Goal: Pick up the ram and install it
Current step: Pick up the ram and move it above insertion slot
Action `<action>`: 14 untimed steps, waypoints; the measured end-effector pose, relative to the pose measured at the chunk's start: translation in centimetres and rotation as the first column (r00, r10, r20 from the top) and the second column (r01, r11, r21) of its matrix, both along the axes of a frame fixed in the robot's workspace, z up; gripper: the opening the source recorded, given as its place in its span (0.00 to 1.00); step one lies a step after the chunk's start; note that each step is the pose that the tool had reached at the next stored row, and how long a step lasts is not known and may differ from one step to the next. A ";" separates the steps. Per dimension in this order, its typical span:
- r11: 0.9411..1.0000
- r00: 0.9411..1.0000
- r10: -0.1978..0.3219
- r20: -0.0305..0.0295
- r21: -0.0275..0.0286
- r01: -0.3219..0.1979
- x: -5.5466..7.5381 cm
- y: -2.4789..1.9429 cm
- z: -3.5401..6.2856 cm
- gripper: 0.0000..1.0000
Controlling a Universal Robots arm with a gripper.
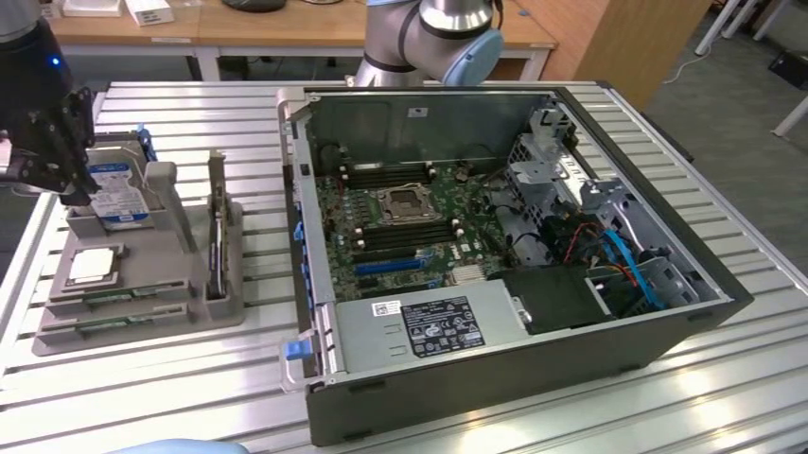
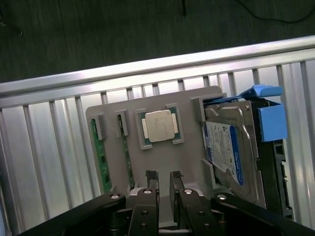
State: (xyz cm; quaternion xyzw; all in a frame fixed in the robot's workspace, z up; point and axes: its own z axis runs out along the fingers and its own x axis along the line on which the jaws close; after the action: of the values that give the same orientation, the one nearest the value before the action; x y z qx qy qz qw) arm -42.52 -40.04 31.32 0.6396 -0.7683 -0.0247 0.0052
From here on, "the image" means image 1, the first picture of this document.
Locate white table legs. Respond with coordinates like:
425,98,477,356
692,0,808,56

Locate small silver chipset heatsink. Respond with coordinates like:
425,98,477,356
450,264,489,286

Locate black box on floor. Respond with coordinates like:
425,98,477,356
765,48,808,92

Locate grey parts rack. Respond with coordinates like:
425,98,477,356
31,159,247,358

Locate green RAM stick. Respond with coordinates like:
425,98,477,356
73,313,158,333
80,285,158,305

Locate silver CPU chip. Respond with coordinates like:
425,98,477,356
64,247,123,286

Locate tall grey metal drive cage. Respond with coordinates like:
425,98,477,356
506,107,593,215

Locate dark round object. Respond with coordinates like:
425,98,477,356
219,0,287,13

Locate black open PC case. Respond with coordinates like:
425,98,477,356
275,84,757,448

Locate short black expansion slot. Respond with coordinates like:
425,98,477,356
358,275,438,290

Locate long black expansion slot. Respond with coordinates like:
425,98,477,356
351,247,422,266

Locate flat white box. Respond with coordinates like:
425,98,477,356
60,0,126,19

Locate grey metal disk bay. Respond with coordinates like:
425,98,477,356
578,178,704,316

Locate black plastic shroud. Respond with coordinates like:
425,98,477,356
503,263,617,338

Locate light blue rounded cap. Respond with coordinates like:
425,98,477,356
104,438,255,454

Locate white table leg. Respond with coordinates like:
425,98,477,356
772,93,808,139

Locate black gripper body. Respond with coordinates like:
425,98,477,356
0,19,75,131

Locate green motherboard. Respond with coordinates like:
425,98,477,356
313,160,514,302

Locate blue wire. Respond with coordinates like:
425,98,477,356
601,225,672,309

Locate hard disk with blue label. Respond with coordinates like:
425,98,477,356
85,131,160,233

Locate long blue expansion slot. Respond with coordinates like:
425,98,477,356
354,257,427,278

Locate wooden desk with white frame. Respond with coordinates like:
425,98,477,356
47,0,561,82

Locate graphics card with metal bracket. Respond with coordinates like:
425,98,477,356
203,148,234,302

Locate white cardboard box with label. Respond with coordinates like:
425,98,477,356
123,0,176,27

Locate metal CPU socket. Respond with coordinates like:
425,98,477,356
371,182,447,229

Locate black RAM slot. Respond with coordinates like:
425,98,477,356
346,170,437,182
345,161,434,172
345,166,435,177
358,227,463,244
346,175,438,187
359,232,466,250
357,218,458,235
358,222,461,239

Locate grey power supply unit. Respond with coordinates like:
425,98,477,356
335,278,529,375

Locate wooden cabinet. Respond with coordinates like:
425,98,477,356
541,0,728,113

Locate white cable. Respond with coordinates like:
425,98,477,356
660,45,706,87

